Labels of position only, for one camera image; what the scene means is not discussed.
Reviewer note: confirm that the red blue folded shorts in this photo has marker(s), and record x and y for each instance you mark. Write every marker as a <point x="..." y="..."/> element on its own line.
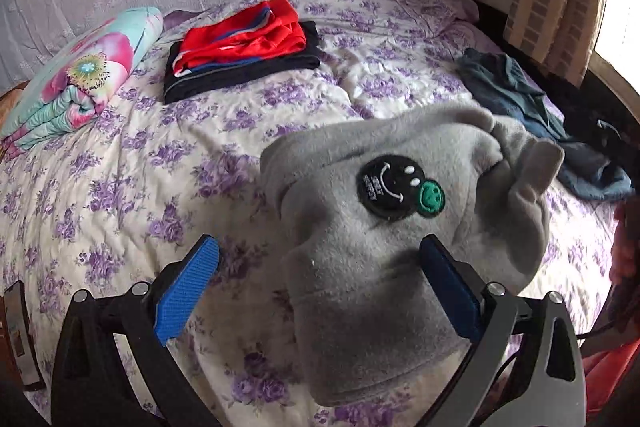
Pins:
<point x="268" y="29"/>

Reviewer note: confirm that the grey fleece sweatpants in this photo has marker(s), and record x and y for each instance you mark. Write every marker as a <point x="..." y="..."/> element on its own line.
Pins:
<point x="355" y="200"/>

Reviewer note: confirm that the dark teal blue clothes pile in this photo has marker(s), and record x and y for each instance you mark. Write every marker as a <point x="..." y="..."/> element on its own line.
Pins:
<point x="497" y="81"/>

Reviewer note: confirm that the red clothing of person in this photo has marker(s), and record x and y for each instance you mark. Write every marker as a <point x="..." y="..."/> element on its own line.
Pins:
<point x="611" y="359"/>

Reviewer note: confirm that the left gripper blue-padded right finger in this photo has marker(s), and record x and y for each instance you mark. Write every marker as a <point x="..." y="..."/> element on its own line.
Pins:
<point x="523" y="367"/>

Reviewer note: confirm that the black folded pants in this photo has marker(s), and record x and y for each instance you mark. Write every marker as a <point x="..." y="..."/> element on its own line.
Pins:
<point x="210" y="78"/>

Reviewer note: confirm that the floral pillow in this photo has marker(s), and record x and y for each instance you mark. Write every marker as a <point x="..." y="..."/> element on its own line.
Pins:
<point x="443" y="11"/>

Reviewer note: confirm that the purple floral bed sheet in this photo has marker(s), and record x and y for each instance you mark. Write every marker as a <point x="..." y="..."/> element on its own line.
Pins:
<point x="112" y="203"/>

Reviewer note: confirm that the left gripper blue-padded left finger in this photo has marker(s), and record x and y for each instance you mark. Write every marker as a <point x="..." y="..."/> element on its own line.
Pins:
<point x="90" y="386"/>

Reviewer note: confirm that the colourful floral folded quilt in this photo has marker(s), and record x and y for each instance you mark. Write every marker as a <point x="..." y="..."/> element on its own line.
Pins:
<point x="77" y="84"/>

